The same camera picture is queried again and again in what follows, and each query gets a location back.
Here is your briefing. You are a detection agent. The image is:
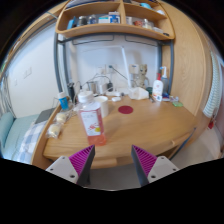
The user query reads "white desk lamp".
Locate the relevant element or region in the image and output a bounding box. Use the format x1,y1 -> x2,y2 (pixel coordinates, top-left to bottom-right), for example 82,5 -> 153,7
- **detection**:
79,44 -> 133,89

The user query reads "bed with teal sheet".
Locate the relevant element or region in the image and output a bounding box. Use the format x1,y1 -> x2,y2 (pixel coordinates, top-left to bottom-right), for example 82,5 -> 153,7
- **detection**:
0,111 -> 51,164

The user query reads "clear bottle with pink drink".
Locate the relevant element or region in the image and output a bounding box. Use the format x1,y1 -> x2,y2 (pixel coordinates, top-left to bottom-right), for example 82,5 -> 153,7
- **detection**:
77,90 -> 108,147

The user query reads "white wall network box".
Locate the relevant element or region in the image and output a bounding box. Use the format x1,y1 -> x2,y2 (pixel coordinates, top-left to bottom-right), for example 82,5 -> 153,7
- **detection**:
129,63 -> 140,75

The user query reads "wooden shelf unit with items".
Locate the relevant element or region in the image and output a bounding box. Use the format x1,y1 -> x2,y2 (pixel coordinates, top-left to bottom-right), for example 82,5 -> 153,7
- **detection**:
54,0 -> 176,42

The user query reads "steel mug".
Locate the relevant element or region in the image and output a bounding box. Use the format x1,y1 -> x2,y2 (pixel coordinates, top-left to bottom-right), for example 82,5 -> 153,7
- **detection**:
87,81 -> 98,94

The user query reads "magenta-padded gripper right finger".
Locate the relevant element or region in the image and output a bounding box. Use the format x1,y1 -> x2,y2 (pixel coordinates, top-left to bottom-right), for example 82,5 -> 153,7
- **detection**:
130,144 -> 180,187

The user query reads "brown tree figurine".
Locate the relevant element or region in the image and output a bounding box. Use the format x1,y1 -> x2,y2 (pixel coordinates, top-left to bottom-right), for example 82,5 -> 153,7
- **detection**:
137,63 -> 150,89

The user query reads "white paper cup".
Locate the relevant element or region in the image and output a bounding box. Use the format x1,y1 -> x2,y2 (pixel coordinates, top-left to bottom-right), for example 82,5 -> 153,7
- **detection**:
94,95 -> 110,118

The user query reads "grey tablet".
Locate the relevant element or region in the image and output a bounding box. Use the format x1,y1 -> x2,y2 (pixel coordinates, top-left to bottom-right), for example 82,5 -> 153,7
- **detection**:
34,107 -> 56,125

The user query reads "wrapped pale bun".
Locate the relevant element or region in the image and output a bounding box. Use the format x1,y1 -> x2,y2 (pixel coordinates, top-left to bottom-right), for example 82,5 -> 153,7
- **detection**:
45,123 -> 63,139
54,111 -> 69,124

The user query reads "white blue spray bottle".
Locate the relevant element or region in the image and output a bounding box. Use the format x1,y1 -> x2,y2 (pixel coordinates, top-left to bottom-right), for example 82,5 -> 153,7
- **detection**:
159,65 -> 170,96

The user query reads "white lotion bottle red pump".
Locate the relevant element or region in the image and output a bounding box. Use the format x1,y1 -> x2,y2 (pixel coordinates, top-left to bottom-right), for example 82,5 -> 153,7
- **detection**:
152,73 -> 164,102

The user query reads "black upright device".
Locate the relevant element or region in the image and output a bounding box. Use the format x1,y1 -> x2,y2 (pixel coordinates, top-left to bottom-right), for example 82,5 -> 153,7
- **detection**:
67,82 -> 76,103

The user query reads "white tissue box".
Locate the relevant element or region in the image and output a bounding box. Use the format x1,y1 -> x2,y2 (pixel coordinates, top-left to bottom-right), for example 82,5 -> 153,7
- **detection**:
128,87 -> 150,101

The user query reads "white wall radiator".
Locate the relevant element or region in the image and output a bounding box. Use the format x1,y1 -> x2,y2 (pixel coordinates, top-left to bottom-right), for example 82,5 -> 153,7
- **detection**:
203,49 -> 223,118

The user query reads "white power adapter box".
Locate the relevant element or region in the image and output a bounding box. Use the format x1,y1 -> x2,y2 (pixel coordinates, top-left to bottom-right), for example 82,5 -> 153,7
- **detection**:
96,81 -> 108,95

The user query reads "teal pillow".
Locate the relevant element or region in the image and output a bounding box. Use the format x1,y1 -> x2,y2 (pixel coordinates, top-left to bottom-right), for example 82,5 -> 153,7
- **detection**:
0,112 -> 16,148

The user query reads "blue tube with white cap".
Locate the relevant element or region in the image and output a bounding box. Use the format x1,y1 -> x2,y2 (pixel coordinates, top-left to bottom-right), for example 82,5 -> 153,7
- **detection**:
57,91 -> 70,111

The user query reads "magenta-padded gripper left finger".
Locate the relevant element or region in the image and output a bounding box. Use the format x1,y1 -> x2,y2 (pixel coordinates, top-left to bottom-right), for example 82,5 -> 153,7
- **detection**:
45,144 -> 96,187

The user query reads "grey metal desk frame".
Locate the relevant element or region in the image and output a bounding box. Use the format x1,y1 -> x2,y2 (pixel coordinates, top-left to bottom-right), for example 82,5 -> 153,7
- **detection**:
53,32 -> 175,96

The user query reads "flat round red coaster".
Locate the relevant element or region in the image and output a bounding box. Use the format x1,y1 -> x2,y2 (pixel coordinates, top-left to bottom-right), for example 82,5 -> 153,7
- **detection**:
117,105 -> 134,115

